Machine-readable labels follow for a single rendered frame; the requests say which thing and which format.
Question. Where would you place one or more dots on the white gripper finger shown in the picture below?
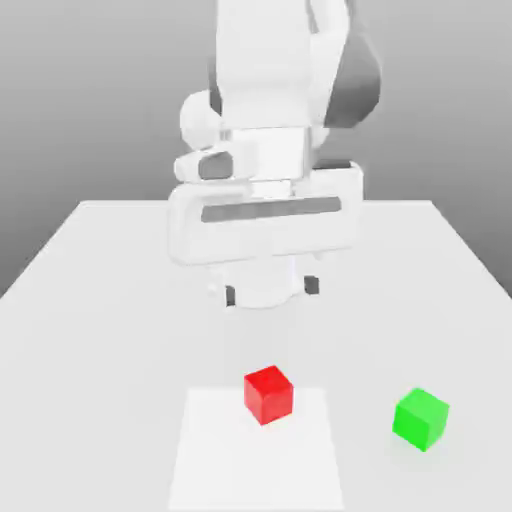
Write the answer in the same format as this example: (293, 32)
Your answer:
(230, 295)
(310, 284)

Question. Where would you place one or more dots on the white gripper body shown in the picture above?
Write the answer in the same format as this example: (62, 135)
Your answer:
(256, 236)

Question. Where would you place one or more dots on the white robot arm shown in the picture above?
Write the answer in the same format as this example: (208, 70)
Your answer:
(264, 72)

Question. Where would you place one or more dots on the small red cube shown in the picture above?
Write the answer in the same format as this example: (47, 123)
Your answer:
(268, 394)

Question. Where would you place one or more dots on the small green cube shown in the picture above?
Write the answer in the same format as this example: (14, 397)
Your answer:
(420, 418)

